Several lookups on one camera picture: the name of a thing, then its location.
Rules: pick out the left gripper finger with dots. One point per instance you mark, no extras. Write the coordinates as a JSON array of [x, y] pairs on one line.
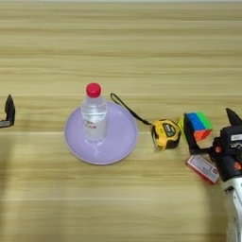
[[10, 112]]

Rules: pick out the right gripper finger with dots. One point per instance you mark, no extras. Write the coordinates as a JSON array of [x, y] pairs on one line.
[[189, 132], [233, 118]]

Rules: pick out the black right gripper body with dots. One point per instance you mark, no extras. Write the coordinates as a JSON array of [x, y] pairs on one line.
[[230, 164]]

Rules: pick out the small red white card box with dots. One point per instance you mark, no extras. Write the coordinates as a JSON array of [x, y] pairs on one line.
[[204, 168]]

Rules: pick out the clear bottle with red cap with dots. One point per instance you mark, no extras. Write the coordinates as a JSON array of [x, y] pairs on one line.
[[94, 116]]

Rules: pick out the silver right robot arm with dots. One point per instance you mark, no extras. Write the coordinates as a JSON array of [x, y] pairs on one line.
[[234, 211]]

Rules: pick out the colourful puzzle cube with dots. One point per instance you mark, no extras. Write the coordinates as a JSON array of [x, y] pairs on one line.
[[201, 124]]

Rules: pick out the yellow black tape measure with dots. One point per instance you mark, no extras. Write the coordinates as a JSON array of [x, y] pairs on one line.
[[165, 134]]

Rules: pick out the round purple plate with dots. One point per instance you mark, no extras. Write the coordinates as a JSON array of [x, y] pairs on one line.
[[121, 141]]

